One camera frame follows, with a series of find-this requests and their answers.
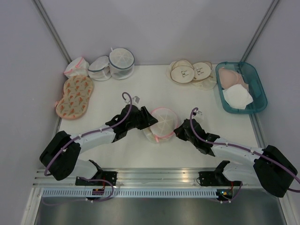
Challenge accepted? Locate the beige round laundry bag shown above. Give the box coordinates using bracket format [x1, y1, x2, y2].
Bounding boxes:
[191, 61, 217, 90]
[166, 59, 195, 84]

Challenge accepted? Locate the teal plastic basket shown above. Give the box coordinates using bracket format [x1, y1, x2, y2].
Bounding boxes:
[215, 62, 268, 114]

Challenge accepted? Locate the pink bra in basket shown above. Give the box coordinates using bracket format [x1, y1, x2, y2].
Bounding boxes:
[218, 67, 249, 90]

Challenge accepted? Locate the white blue-trim flat laundry bag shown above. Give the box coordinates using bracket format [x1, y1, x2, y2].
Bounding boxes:
[88, 56, 112, 81]

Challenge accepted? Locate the white pink-trim corner laundry bag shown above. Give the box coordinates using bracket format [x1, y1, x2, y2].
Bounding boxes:
[63, 57, 90, 78]

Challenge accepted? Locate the white bra in basket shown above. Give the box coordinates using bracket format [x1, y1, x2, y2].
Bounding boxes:
[223, 84, 253, 110]

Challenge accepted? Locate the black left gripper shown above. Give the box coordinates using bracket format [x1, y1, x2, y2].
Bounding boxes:
[127, 106, 158, 130]

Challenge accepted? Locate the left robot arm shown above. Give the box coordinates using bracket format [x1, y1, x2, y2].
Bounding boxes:
[39, 105, 158, 186]

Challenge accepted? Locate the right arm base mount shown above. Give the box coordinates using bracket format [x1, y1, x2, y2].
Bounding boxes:
[197, 171, 241, 187]

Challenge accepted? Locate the beige round laundry bag rear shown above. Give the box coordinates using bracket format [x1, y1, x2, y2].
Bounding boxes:
[191, 61, 217, 90]

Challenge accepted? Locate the aluminium frame post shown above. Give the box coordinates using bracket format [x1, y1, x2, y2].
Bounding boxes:
[31, 0, 72, 63]
[240, 0, 281, 61]

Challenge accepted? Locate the white blue-trim tall laundry bag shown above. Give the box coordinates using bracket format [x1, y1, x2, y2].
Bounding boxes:
[108, 48, 135, 80]

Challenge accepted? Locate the beige round laundry bag front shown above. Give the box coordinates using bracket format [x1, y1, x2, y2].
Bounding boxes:
[166, 59, 195, 84]

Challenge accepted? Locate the white slotted cable duct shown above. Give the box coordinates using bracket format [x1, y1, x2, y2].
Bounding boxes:
[42, 188, 217, 198]

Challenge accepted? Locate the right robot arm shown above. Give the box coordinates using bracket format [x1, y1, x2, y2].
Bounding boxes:
[174, 119, 298, 198]

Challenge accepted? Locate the white pink-zip mesh laundry bag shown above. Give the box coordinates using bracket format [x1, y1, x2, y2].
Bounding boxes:
[143, 107, 180, 143]

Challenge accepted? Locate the aluminium mounting rail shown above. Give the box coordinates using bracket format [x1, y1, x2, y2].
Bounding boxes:
[32, 167, 261, 187]

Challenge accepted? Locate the left aluminium frame post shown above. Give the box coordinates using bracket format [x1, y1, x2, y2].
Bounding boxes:
[31, 0, 72, 63]

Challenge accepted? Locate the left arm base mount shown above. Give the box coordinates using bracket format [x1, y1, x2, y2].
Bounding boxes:
[75, 171, 118, 186]

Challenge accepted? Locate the right aluminium frame post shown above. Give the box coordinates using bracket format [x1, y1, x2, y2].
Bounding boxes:
[240, 0, 281, 61]

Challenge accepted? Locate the floral beige bra pouch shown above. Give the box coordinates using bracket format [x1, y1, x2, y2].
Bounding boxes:
[55, 75, 94, 120]

